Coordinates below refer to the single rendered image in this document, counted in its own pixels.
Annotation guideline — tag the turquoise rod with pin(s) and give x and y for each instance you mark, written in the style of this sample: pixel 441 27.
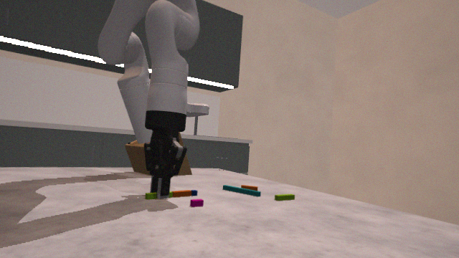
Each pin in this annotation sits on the turquoise rod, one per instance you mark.
pixel 241 190

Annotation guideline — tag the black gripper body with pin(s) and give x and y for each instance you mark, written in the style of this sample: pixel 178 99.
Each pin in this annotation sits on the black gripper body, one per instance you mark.
pixel 165 126

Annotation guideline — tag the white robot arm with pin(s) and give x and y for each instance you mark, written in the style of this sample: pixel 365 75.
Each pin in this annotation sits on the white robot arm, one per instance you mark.
pixel 168 28

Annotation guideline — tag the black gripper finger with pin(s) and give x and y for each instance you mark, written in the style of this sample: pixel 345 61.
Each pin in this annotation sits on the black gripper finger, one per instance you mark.
pixel 151 164
pixel 176 157

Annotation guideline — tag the lime green rod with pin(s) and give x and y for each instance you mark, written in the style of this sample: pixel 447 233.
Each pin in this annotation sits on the lime green rod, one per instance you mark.
pixel 153 195
pixel 284 197

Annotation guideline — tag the small magenta block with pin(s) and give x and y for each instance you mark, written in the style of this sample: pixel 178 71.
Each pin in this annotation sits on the small magenta block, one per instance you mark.
pixel 196 202

